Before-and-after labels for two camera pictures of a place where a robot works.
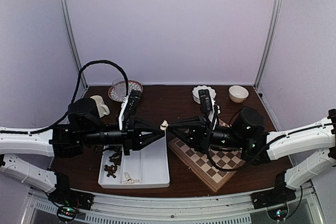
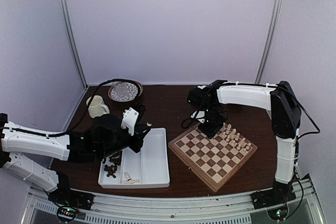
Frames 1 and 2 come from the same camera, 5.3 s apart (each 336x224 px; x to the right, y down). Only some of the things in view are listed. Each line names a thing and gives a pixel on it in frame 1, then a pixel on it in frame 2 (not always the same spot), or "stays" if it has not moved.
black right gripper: [199, 138] → [211, 132]
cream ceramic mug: [103, 109] stays
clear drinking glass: [119, 86] stays
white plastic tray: [146, 167] stays
